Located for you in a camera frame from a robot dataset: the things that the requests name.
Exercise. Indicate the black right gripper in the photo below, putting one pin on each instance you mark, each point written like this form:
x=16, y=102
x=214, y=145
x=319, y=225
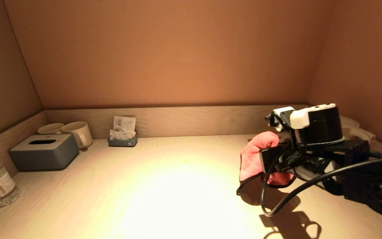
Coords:
x=293, y=159

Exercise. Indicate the pink cloth with black trim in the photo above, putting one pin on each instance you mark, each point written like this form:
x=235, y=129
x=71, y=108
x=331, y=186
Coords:
x=252, y=159

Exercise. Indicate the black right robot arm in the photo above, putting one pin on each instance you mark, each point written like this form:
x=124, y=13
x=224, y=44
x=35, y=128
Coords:
x=322, y=127

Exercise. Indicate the white electric kettle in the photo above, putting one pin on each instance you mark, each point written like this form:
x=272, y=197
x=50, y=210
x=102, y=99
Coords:
x=351, y=127

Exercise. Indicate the flat white paper sachet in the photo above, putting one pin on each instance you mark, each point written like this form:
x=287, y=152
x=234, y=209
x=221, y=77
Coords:
x=126, y=122

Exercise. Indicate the blue-grey sachet tray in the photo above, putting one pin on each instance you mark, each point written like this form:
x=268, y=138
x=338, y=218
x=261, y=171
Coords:
x=122, y=142

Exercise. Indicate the white ceramic mug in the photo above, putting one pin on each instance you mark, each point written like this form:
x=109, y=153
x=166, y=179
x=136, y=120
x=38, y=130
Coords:
x=50, y=128
x=77, y=132

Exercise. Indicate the grey tissue box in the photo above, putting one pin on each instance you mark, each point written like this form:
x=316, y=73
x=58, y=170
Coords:
x=43, y=156

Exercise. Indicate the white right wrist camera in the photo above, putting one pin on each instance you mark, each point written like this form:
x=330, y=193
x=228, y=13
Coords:
x=298, y=118

